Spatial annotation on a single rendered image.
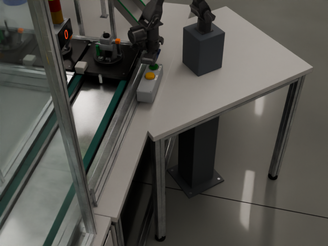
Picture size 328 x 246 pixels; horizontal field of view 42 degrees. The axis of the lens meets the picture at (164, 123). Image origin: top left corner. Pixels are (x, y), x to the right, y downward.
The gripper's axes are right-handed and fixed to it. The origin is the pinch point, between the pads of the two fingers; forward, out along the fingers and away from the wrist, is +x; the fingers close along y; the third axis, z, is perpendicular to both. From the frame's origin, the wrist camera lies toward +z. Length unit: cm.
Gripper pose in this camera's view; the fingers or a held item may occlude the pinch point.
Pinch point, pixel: (153, 59)
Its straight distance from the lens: 193.8
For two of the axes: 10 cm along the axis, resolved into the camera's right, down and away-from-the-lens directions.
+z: -9.8, -1.5, 1.6
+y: -2.2, 6.8, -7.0
